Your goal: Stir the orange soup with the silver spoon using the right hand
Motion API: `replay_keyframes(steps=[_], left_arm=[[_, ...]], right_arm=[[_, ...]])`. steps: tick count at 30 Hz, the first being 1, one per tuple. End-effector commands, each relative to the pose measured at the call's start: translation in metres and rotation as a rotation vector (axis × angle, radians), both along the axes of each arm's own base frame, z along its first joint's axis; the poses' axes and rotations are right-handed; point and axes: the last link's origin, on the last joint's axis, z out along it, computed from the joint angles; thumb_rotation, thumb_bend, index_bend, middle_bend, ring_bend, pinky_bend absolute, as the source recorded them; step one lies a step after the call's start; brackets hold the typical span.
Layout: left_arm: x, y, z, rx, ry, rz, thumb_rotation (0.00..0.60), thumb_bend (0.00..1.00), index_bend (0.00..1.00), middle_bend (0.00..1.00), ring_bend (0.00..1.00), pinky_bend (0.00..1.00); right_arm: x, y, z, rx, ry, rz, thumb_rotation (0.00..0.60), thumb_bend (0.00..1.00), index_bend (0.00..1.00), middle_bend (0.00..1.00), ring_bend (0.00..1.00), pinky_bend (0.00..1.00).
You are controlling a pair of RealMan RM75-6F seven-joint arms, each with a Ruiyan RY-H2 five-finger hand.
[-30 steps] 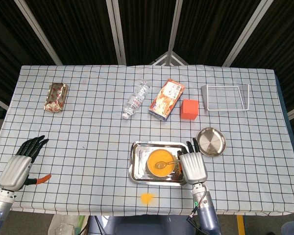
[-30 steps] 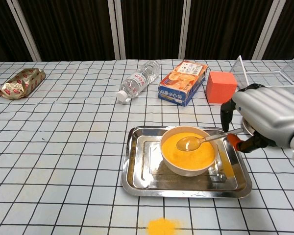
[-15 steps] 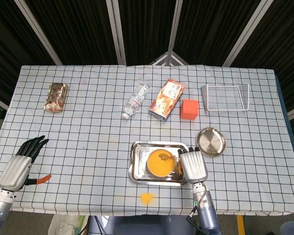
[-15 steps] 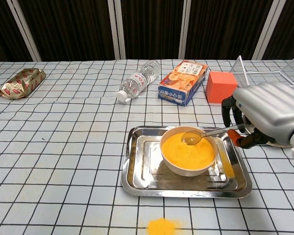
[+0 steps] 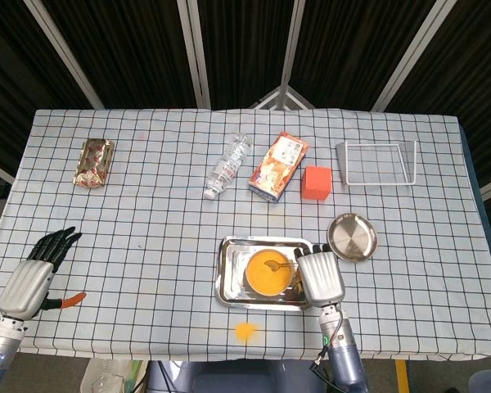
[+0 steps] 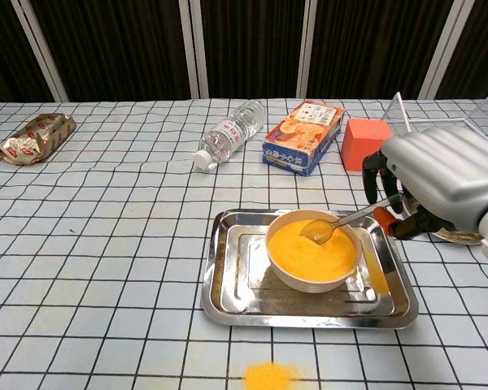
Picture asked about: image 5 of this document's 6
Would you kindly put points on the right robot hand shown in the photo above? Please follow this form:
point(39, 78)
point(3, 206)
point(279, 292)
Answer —
point(321, 278)

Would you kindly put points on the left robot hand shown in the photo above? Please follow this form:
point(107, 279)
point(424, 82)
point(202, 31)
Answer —
point(24, 282)

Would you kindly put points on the small metal spoon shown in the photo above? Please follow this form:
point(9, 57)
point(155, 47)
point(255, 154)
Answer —
point(272, 265)

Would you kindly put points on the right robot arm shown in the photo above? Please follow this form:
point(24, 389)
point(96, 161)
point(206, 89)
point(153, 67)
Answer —
point(343, 360)

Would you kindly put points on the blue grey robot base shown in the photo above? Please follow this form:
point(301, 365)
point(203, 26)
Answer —
point(237, 378)

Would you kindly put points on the bowl of orange powder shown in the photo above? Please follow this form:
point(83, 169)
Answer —
point(266, 282)

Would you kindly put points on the rectangular steel tray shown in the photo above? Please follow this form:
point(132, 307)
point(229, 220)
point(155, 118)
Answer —
point(229, 266)

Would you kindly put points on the white grid-patterned tablecloth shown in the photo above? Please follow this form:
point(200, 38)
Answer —
point(147, 245)

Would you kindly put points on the round steel plate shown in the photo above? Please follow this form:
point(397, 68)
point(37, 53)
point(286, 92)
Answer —
point(352, 237)

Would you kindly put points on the orange blue snack box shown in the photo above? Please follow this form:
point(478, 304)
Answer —
point(276, 168)

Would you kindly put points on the clear plastic container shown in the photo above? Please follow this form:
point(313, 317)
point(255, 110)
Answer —
point(106, 378)

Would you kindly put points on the gold foil snack packet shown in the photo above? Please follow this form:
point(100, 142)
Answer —
point(93, 163)

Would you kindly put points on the clear plastic water bottle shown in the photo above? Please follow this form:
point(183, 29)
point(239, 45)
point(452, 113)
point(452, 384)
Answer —
point(227, 168)

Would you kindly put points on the black folding screen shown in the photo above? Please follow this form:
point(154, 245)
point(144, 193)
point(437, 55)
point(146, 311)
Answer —
point(139, 49)

